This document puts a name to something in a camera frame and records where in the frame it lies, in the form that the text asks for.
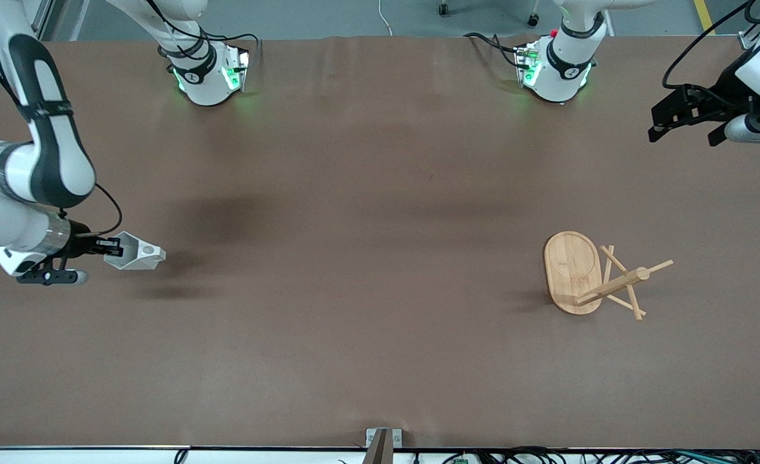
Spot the white angular faceted cup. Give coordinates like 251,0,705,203
104,232,167,271

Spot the wooden cup rack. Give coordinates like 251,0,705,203
543,231,674,322

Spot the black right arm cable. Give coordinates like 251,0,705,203
93,182,124,236

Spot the black left base cable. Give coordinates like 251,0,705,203
463,31,523,70

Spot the black base cable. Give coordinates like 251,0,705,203
148,0,262,62
463,31,523,70

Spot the aluminium frame post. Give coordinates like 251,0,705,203
32,0,92,43

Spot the black right base cable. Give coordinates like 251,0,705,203
148,0,262,62

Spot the metal bracket with post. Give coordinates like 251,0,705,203
364,428,404,464

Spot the black cable bundle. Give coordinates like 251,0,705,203
412,447,760,464

